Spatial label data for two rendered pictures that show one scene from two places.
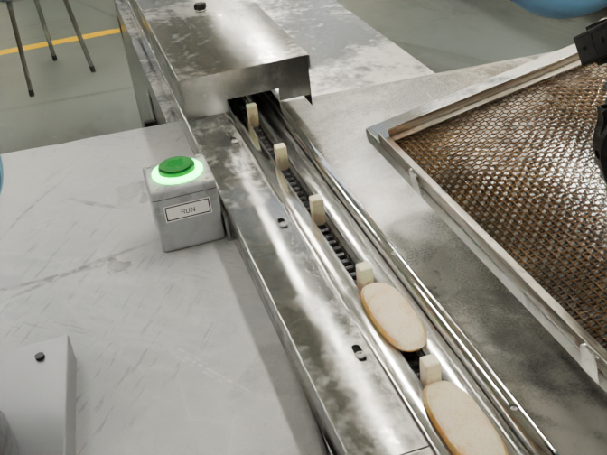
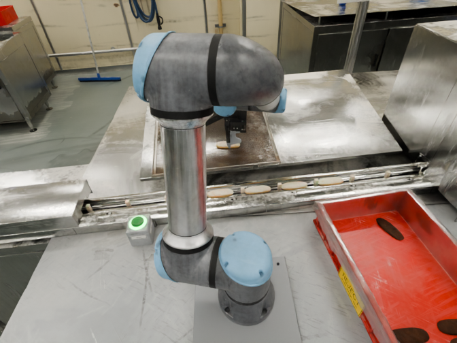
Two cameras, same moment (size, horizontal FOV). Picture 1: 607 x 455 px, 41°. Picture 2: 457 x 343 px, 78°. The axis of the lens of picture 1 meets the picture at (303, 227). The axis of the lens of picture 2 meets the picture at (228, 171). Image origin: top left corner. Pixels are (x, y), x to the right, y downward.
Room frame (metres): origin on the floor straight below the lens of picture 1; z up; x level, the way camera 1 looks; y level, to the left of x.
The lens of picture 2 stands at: (0.39, 0.66, 1.61)
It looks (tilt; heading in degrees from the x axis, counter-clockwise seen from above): 41 degrees down; 280
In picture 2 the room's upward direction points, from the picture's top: 3 degrees counter-clockwise
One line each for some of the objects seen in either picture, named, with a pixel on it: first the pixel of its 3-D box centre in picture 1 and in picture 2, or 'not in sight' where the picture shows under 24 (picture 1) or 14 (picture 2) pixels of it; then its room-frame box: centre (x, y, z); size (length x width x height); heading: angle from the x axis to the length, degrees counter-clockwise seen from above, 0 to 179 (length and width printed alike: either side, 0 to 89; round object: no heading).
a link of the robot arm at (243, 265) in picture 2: not in sight; (243, 265); (0.43, 0.31, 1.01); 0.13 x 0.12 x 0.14; 176
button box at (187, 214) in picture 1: (188, 214); (142, 232); (0.78, 0.13, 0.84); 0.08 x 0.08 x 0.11; 14
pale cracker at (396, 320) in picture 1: (392, 311); (219, 192); (0.55, -0.07, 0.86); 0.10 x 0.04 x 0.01; 14
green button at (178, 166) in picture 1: (177, 170); (137, 222); (0.78, 0.13, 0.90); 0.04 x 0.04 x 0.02
